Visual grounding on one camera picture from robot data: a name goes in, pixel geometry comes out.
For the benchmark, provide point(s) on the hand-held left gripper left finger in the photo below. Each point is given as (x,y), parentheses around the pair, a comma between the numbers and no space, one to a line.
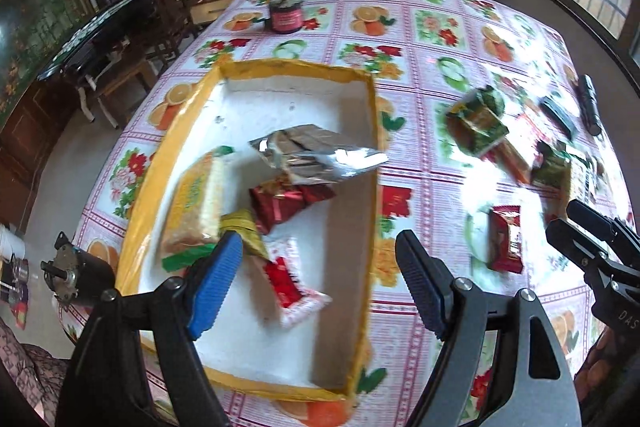
(215,287)

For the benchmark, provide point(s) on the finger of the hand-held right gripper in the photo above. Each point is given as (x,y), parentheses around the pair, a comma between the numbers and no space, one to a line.
(600,222)
(580,247)

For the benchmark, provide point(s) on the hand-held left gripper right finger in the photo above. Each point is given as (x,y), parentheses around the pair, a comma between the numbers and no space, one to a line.
(422,282)

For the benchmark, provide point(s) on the small green yellow packet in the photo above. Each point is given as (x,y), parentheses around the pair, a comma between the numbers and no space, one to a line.
(245,229)

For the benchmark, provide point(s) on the yellow green cracker packet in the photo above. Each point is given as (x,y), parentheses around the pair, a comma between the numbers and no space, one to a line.
(192,202)

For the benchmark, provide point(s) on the orange cracker packet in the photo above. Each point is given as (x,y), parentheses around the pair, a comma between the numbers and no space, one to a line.
(515,159)

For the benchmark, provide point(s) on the dark red foil packet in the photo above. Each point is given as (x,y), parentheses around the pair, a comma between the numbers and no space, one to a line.
(287,202)

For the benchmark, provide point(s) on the silver foil packet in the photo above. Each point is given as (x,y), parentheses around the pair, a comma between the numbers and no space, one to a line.
(310,154)

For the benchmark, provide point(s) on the white tray with yellow edge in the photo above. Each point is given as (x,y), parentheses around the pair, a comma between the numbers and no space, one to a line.
(300,102)

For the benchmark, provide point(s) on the green wrapped cracker packet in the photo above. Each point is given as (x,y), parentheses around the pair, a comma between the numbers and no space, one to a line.
(550,164)

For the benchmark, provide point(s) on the floral fruit print tablecloth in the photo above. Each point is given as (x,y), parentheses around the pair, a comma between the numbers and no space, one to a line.
(430,187)

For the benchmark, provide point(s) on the dark green flat packet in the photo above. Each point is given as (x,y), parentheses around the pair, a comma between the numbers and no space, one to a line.
(557,114)

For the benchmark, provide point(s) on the black flashlight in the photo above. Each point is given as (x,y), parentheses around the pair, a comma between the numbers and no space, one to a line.
(589,104)

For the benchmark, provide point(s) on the black electric motor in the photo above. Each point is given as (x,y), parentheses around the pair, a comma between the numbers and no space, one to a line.
(82,272)

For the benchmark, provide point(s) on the large green snack packet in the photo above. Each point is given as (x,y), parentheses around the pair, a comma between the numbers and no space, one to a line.
(475,122)

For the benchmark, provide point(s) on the metal pot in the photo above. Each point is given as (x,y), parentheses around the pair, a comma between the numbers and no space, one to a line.
(15,279)

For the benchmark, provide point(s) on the pink patterned cloth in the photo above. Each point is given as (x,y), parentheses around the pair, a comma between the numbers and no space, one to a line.
(30,372)

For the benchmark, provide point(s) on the white bucket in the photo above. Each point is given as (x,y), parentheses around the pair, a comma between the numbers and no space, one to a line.
(10,239)

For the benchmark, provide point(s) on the wooden stool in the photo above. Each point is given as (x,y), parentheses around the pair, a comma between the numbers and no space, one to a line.
(125,82)

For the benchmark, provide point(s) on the black mahjong table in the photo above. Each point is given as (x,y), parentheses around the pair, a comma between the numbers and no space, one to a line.
(95,37)

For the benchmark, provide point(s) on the wooden side table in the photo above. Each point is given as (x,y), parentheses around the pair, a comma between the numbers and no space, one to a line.
(210,9)

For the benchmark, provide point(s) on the dark jar with pink label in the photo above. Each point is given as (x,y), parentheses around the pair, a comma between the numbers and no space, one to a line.
(285,14)

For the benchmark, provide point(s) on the floral wall painting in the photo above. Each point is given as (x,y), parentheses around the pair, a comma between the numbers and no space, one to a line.
(40,7)

